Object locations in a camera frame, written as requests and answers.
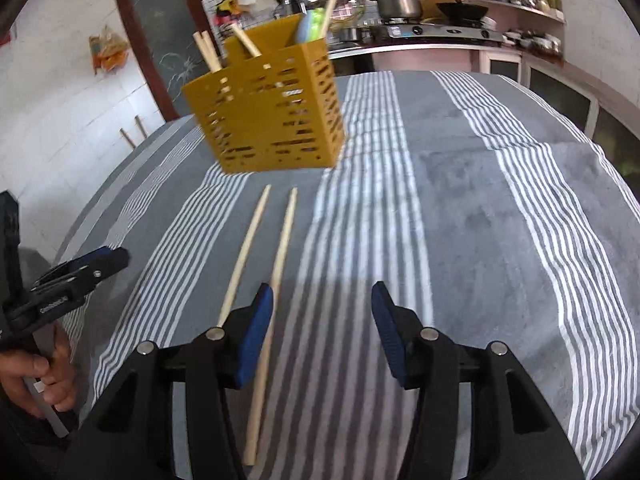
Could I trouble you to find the bamboo chopstick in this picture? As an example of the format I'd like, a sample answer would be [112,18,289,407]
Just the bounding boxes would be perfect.
[217,184,271,327]
[200,30,221,73]
[193,32,220,73]
[229,23,262,58]
[243,188,298,467]
[319,0,337,39]

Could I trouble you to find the green handled fork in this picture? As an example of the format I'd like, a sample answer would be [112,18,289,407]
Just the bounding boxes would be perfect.
[307,8,324,41]

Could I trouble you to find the light blue plastic spoon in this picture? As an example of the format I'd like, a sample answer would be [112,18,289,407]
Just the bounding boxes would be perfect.
[295,12,314,44]

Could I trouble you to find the person left hand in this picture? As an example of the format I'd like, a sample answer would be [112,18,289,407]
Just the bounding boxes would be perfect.
[1,322,77,418]

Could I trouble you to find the hanging orange bag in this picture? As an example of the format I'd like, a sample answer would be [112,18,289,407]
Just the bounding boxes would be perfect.
[88,25,130,74]

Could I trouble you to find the yellow perforated utensil holder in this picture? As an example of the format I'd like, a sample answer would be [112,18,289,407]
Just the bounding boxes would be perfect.
[182,14,344,174]

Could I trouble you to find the grey striped tablecloth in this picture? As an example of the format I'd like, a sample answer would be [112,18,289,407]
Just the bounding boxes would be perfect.
[60,70,639,479]

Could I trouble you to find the dark glass wooden door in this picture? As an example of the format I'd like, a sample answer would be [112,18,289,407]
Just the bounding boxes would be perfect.
[115,0,212,122]

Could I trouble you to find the counter cabinet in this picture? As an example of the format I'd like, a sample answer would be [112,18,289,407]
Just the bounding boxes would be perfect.
[473,51,639,194]

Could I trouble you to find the steel cooking pot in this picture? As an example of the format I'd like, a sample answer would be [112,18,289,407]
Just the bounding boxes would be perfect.
[373,0,423,23]

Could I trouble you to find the gas stove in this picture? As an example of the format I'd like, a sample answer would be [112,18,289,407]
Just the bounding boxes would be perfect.
[375,23,503,46]

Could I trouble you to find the black wok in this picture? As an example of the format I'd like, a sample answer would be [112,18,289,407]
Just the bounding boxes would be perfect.
[436,1,488,24]

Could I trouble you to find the wooden sticks against wall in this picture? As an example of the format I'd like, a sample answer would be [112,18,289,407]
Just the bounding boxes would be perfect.
[118,115,149,150]

